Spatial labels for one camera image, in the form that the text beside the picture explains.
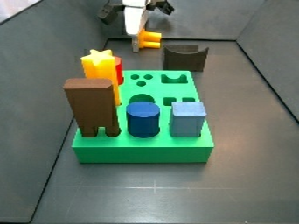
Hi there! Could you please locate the red cylinder peg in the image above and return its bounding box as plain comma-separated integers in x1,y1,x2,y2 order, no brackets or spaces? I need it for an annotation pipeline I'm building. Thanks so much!
114,56,124,85

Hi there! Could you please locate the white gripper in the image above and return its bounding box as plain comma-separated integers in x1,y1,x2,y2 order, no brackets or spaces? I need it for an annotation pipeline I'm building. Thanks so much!
97,0,173,53

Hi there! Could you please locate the black curved fixture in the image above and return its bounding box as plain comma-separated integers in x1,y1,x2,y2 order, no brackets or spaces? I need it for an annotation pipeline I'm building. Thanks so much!
162,45,209,72

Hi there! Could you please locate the yellow star peg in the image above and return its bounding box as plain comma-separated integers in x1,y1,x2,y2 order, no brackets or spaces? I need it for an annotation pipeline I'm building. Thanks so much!
80,49,120,106

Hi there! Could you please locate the brown arch block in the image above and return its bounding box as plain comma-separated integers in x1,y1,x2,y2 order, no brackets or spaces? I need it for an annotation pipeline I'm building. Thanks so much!
62,78,120,137

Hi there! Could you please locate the dark blue cylinder peg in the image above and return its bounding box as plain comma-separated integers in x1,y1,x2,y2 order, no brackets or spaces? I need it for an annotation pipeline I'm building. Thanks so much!
125,101,160,138

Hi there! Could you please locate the light blue square peg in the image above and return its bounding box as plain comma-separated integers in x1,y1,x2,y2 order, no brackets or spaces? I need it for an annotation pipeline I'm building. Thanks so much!
169,101,206,137

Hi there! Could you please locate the yellow three prong object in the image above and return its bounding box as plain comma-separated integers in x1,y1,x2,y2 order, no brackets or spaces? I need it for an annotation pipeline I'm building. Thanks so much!
137,30,161,49

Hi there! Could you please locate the green shape sorter base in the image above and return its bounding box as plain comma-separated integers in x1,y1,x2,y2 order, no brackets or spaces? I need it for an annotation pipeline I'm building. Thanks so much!
72,70,213,163

